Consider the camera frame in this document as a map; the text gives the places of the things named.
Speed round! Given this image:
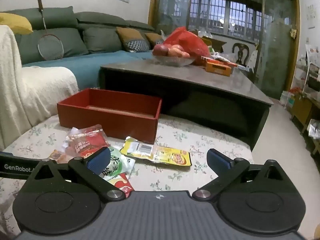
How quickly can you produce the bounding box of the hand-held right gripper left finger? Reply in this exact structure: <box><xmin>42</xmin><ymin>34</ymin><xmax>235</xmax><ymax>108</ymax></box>
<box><xmin>25</xmin><ymin>147</ymin><xmax>125</xmax><ymax>202</ymax></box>

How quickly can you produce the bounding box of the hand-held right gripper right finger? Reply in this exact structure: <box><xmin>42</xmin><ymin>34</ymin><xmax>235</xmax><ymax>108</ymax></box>
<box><xmin>192</xmin><ymin>149</ymin><xmax>294</xmax><ymax>202</ymax></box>

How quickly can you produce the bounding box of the green white snack packet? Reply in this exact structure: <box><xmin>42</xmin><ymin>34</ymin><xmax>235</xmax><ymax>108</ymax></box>
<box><xmin>100</xmin><ymin>147</ymin><xmax>136</xmax><ymax>180</ymax></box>

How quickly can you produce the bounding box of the red clear snack packet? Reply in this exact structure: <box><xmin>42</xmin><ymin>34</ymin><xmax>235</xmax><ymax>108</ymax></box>
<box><xmin>65</xmin><ymin>124</ymin><xmax>110</xmax><ymax>164</ymax></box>

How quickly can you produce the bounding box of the small red snack packet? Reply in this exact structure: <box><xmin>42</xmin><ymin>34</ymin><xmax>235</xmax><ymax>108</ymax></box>
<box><xmin>107</xmin><ymin>173</ymin><xmax>135</xmax><ymax>198</ymax></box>

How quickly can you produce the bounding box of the red cardboard box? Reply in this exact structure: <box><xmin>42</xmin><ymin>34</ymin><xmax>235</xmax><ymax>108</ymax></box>
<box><xmin>57</xmin><ymin>88</ymin><xmax>162</xmax><ymax>144</ymax></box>

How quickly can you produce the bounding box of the brown snack packet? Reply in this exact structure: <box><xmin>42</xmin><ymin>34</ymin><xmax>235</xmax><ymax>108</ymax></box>
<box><xmin>47</xmin><ymin>149</ymin><xmax>69</xmax><ymax>164</ymax></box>

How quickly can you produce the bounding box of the yellow snack packet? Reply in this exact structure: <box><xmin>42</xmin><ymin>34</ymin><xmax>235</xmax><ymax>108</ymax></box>
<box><xmin>120</xmin><ymin>136</ymin><xmax>192</xmax><ymax>167</ymax></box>

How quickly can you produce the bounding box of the floral tablecloth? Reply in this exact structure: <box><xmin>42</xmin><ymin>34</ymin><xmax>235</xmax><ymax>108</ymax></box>
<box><xmin>0</xmin><ymin>114</ymin><xmax>253</xmax><ymax>230</ymax></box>

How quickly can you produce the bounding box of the dark coffee table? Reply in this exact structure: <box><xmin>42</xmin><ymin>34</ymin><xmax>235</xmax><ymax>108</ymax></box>
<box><xmin>100</xmin><ymin>58</ymin><xmax>274</xmax><ymax>152</ymax></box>

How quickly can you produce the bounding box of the white fluffy blanket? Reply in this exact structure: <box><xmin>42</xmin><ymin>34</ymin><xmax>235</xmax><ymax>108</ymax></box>
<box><xmin>0</xmin><ymin>25</ymin><xmax>80</xmax><ymax>150</ymax></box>

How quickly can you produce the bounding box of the green teal sofa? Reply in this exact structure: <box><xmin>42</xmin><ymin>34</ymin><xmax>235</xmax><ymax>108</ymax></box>
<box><xmin>0</xmin><ymin>6</ymin><xmax>165</xmax><ymax>90</ymax></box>

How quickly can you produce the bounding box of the wooden cabinet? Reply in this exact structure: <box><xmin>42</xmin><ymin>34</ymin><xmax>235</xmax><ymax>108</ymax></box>
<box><xmin>291</xmin><ymin>96</ymin><xmax>320</xmax><ymax>155</ymax></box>

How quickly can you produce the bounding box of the flat orange box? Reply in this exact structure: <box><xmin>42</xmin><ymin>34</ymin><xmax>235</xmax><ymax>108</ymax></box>
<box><xmin>201</xmin><ymin>56</ymin><xmax>238</xmax><ymax>67</ymax></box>

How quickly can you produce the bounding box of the glass fruit bowl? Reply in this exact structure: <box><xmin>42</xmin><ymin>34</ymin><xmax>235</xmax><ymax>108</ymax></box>
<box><xmin>152</xmin><ymin>54</ymin><xmax>195</xmax><ymax>67</ymax></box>

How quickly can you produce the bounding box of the dark wooden chair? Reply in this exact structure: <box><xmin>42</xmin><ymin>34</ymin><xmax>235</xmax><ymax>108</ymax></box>
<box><xmin>231</xmin><ymin>43</ymin><xmax>250</xmax><ymax>67</ymax></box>

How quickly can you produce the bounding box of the brown cardboard box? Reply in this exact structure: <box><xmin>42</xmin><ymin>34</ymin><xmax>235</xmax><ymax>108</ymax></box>
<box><xmin>201</xmin><ymin>36</ymin><xmax>227</xmax><ymax>53</ymax></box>

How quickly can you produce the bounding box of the large green cushion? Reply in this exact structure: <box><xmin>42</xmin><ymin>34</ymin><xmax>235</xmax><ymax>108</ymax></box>
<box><xmin>15</xmin><ymin>27</ymin><xmax>89</xmax><ymax>64</ymax></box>

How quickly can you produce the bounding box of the small green cushion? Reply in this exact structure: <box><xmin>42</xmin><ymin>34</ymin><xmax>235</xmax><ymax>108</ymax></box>
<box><xmin>82</xmin><ymin>27</ymin><xmax>123</xmax><ymax>53</ymax></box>

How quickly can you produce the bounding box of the red plastic bag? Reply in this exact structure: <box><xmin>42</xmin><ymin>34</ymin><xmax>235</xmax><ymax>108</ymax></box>
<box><xmin>162</xmin><ymin>26</ymin><xmax>210</xmax><ymax>65</ymax></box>

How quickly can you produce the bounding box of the dark red apple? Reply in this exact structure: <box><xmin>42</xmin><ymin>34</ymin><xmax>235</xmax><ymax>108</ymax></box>
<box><xmin>153</xmin><ymin>44</ymin><xmax>169</xmax><ymax>56</ymax></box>

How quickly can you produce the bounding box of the large brown patterned cushion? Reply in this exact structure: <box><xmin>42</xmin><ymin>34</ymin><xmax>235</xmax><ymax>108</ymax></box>
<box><xmin>116</xmin><ymin>27</ymin><xmax>152</xmax><ymax>53</ymax></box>

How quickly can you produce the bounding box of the small brown patterned cushion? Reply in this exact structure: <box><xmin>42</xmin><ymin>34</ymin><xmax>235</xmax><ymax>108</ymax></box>
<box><xmin>145</xmin><ymin>32</ymin><xmax>164</xmax><ymax>49</ymax></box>

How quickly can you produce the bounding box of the yellow pillow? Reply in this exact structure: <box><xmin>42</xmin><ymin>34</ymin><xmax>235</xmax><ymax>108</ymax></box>
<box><xmin>0</xmin><ymin>12</ymin><xmax>33</xmax><ymax>35</ymax></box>

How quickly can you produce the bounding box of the badminton racket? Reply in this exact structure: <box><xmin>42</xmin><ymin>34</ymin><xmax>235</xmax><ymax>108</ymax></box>
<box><xmin>37</xmin><ymin>0</ymin><xmax>64</xmax><ymax>61</ymax></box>

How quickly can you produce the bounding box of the wooden frame glass door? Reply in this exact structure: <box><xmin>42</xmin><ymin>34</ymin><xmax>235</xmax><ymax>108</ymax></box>
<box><xmin>148</xmin><ymin>0</ymin><xmax>300</xmax><ymax>100</ymax></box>

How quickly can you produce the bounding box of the wall calendar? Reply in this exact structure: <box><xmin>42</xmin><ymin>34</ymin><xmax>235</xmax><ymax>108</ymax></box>
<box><xmin>306</xmin><ymin>4</ymin><xmax>317</xmax><ymax>29</ymax></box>

